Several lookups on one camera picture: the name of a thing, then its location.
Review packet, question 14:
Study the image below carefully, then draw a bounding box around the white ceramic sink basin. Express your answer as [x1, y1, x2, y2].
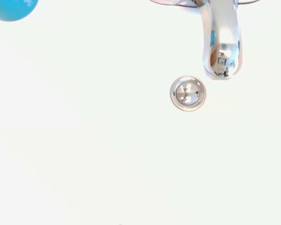
[0, 0, 281, 225]

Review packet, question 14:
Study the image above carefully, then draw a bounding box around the chrome sink drain plug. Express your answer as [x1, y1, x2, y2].
[170, 75, 207, 112]

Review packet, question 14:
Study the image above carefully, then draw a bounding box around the chrome faucet spout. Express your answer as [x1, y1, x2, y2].
[149, 0, 260, 81]

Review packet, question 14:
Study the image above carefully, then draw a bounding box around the blue cup with white print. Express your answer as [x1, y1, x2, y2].
[0, 0, 39, 23]

